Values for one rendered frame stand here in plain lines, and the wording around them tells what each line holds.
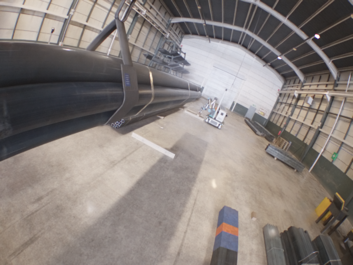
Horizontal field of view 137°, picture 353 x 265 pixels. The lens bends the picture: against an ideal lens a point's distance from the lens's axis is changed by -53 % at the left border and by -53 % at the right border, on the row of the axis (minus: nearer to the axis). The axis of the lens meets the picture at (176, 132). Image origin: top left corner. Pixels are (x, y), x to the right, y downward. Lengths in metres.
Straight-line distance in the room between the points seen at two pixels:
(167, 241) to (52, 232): 1.17
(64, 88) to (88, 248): 1.31
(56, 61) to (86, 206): 1.46
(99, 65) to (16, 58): 0.39
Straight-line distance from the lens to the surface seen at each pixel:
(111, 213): 1.72
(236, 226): 2.10
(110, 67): 0.79
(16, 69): 0.56
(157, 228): 1.74
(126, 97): 0.84
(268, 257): 2.38
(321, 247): 2.88
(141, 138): 3.05
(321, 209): 5.49
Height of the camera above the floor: 1.46
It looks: 20 degrees down
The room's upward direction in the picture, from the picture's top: 23 degrees clockwise
